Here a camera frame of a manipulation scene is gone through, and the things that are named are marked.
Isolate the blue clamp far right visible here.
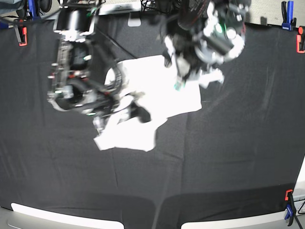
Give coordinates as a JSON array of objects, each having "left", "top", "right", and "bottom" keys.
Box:
[{"left": 281, "top": 0, "right": 296, "bottom": 31}]

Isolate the blue clamp far left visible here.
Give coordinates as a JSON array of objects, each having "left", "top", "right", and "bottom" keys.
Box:
[{"left": 26, "top": 0, "right": 41, "bottom": 21}]

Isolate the red blue clamp near right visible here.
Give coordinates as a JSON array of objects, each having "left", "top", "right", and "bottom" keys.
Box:
[{"left": 284, "top": 189, "right": 296, "bottom": 227}]

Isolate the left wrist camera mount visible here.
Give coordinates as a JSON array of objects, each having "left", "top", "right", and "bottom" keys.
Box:
[{"left": 163, "top": 36, "right": 224, "bottom": 90}]

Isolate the black red cable bundle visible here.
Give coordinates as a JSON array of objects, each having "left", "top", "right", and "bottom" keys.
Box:
[{"left": 177, "top": 0, "right": 210, "bottom": 31}]

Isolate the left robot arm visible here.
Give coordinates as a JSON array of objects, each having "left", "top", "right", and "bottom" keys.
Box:
[{"left": 160, "top": 0, "right": 252, "bottom": 79}]

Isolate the red black clamp far right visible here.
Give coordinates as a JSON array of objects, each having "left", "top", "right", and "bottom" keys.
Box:
[{"left": 296, "top": 26, "right": 305, "bottom": 53}]

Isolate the red black clamp far left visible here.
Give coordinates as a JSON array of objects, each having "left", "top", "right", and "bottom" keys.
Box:
[{"left": 13, "top": 19, "right": 28, "bottom": 46}]

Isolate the red black clamp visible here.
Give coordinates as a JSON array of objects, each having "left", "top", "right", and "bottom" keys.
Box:
[
  {"left": 13, "top": 19, "right": 28, "bottom": 46},
  {"left": 296, "top": 26, "right": 305, "bottom": 53}
]

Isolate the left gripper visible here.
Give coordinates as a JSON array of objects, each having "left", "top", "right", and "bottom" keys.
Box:
[{"left": 163, "top": 33, "right": 198, "bottom": 76}]

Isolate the white graphic t-shirt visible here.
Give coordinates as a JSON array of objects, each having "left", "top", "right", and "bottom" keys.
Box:
[{"left": 105, "top": 55, "right": 202, "bottom": 152}]

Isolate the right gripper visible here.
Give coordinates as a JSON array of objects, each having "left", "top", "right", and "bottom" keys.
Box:
[{"left": 104, "top": 93, "right": 151, "bottom": 123}]

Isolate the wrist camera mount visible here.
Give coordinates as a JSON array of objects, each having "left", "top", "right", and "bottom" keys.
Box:
[
  {"left": 93, "top": 114, "right": 122, "bottom": 150},
  {"left": 163, "top": 36, "right": 224, "bottom": 90}
]

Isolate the black table cloth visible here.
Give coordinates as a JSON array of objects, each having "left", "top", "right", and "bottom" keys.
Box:
[{"left": 0, "top": 21, "right": 305, "bottom": 229}]

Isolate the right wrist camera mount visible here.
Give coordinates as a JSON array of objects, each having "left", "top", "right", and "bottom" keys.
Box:
[{"left": 93, "top": 114, "right": 122, "bottom": 150}]

